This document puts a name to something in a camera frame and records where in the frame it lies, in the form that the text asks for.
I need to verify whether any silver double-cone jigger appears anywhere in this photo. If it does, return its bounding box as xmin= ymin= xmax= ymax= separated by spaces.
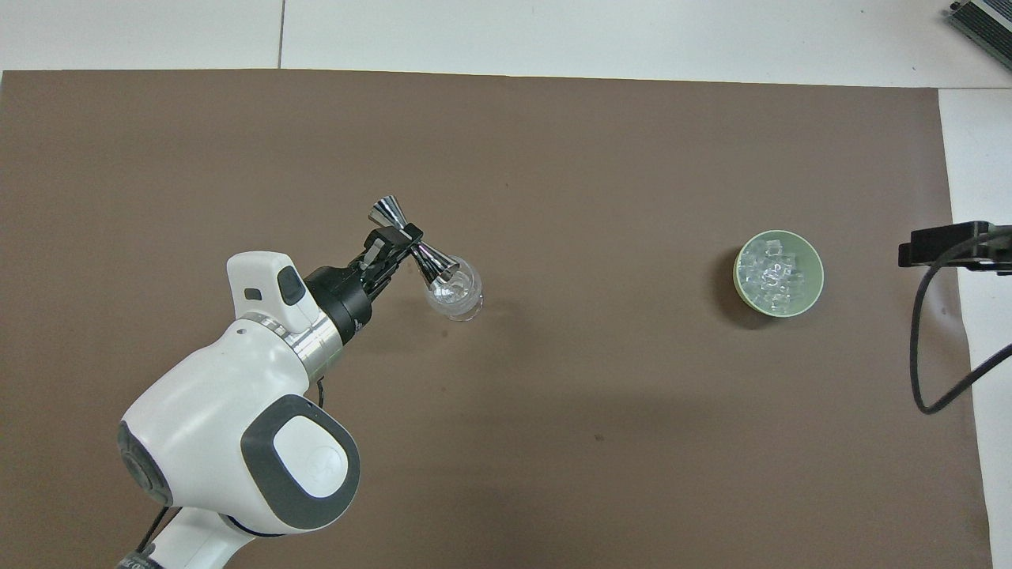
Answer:
xmin=368 ymin=195 xmax=461 ymax=287

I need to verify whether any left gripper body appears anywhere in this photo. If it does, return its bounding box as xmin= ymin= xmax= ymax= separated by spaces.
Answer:
xmin=304 ymin=264 xmax=381 ymax=347

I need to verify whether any clear drinking glass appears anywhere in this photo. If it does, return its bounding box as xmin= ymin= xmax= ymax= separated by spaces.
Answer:
xmin=425 ymin=254 xmax=484 ymax=322

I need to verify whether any black stand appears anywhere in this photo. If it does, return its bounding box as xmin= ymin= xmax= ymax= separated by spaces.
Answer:
xmin=898 ymin=221 xmax=1012 ymax=276

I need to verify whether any heap of clear ice cubes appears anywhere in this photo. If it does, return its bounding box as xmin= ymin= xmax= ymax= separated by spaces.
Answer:
xmin=738 ymin=237 xmax=818 ymax=311

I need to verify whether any green bowl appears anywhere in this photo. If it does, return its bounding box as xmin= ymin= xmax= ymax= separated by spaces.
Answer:
xmin=733 ymin=230 xmax=825 ymax=318

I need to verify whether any grey ribbed metal device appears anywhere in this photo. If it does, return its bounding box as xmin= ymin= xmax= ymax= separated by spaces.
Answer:
xmin=948 ymin=0 xmax=1012 ymax=50

